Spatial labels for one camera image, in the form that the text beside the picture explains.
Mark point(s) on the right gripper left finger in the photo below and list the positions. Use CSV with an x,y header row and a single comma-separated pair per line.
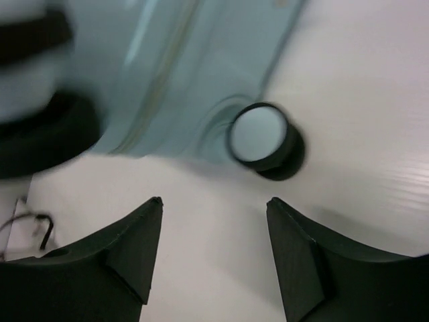
x,y
105,276

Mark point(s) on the light blue suitcase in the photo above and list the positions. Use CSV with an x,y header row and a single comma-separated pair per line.
x,y
167,72

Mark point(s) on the suitcase wheel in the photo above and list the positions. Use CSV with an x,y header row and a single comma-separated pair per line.
x,y
68,126
263,139

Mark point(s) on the rear left suitcase wheel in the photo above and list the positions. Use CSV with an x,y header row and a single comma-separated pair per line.
x,y
68,126

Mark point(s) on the front left suitcase wheel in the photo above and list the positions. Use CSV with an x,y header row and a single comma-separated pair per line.
x,y
263,139

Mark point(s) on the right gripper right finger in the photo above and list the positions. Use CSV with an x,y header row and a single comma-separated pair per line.
x,y
326,276

